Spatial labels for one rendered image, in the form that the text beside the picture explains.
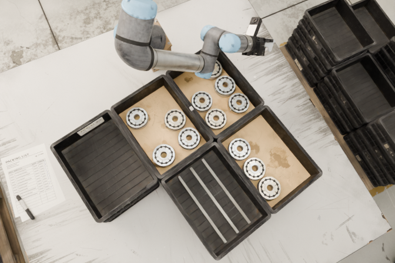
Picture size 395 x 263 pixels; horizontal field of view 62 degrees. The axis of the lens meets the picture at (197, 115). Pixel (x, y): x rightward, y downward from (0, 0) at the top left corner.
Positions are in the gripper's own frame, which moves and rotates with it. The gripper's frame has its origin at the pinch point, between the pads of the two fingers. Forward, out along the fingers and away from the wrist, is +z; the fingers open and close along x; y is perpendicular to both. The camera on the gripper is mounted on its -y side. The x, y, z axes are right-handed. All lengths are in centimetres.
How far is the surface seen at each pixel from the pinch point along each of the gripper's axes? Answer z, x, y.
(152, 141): -43, -30, 50
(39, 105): -67, -91, 42
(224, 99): -12.0, -13.4, 30.5
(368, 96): 93, 31, 33
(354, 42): 93, 16, -1
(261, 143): -8.9, 8.3, 48.1
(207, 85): -14.8, -22.6, 24.8
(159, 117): -37, -33, 40
